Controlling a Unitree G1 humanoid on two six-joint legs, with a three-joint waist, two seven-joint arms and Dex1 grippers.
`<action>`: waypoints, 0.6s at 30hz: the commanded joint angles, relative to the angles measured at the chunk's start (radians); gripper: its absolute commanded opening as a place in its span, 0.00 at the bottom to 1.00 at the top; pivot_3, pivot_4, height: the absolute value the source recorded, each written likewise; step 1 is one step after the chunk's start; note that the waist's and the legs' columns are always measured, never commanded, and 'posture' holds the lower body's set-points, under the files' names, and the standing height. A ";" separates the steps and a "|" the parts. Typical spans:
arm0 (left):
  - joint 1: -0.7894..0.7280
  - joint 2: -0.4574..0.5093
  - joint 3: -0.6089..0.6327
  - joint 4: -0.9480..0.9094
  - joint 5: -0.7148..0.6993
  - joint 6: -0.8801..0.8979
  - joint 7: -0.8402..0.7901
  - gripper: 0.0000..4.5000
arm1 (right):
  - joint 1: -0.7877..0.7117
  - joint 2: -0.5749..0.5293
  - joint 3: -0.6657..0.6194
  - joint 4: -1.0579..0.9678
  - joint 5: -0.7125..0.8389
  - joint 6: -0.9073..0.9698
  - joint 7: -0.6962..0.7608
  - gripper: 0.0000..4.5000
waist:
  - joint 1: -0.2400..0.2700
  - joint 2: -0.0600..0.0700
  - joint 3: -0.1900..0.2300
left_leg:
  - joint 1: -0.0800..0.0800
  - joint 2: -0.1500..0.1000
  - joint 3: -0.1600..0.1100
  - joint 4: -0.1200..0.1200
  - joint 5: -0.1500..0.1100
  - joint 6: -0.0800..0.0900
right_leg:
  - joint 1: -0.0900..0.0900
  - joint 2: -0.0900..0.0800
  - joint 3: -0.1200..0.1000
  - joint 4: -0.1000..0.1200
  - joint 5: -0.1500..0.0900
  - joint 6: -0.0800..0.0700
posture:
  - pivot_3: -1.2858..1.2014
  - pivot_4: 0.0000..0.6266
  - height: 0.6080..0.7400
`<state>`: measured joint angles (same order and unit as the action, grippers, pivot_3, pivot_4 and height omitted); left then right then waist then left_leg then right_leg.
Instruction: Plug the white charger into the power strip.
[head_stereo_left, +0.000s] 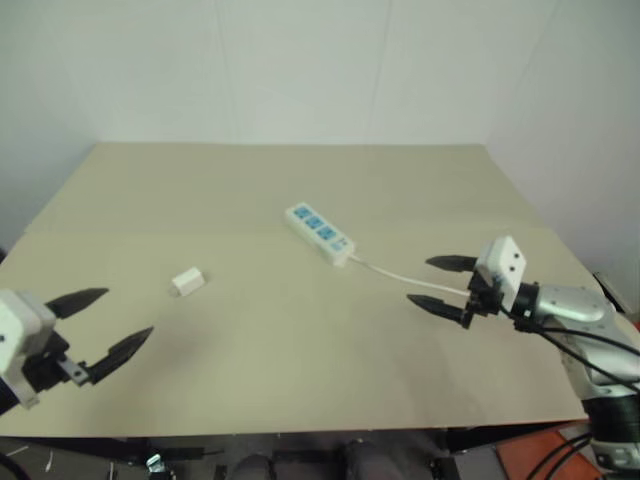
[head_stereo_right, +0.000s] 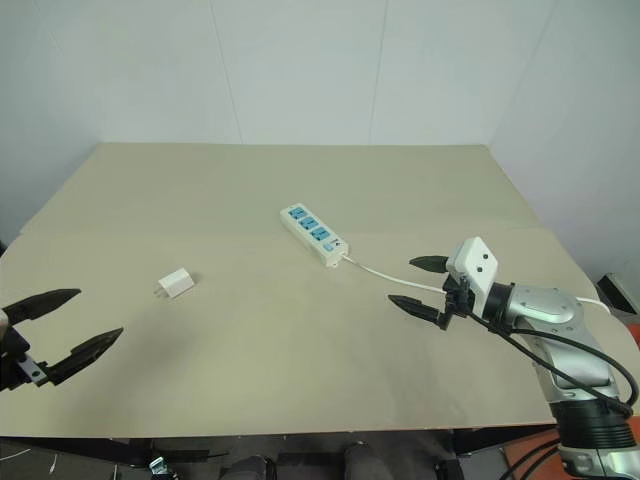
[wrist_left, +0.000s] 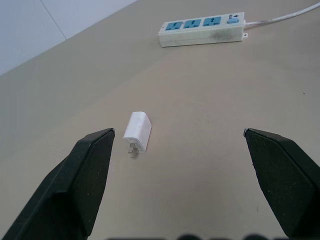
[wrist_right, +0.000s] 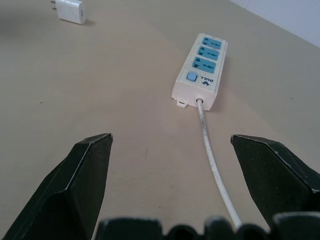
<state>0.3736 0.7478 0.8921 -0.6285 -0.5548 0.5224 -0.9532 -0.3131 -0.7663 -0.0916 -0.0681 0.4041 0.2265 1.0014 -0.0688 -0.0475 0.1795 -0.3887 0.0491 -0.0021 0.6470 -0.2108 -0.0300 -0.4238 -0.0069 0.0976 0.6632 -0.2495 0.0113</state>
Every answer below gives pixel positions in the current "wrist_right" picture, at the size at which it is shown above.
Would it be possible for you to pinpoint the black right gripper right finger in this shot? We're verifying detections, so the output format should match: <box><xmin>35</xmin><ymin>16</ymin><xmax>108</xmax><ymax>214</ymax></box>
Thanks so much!
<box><xmin>230</xmin><ymin>134</ymin><xmax>320</xmax><ymax>232</ymax></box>

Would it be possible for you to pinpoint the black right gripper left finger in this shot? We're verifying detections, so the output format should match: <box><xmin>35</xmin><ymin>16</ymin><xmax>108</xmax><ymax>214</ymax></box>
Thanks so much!
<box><xmin>1</xmin><ymin>133</ymin><xmax>114</xmax><ymax>240</ymax></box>

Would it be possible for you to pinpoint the white power strip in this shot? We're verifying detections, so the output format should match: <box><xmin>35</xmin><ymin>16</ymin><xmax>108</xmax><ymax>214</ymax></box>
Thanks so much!
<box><xmin>171</xmin><ymin>33</ymin><xmax>229</xmax><ymax>112</ymax></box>

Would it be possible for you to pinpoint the white plug adapter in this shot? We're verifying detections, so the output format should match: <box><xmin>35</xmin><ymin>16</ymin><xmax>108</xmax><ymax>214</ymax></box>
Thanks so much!
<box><xmin>50</xmin><ymin>0</ymin><xmax>87</xmax><ymax>25</ymax></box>

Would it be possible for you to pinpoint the white power cord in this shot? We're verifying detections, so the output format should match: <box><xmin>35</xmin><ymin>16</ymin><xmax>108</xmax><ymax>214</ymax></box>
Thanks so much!
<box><xmin>196</xmin><ymin>97</ymin><xmax>243</xmax><ymax>230</ymax></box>

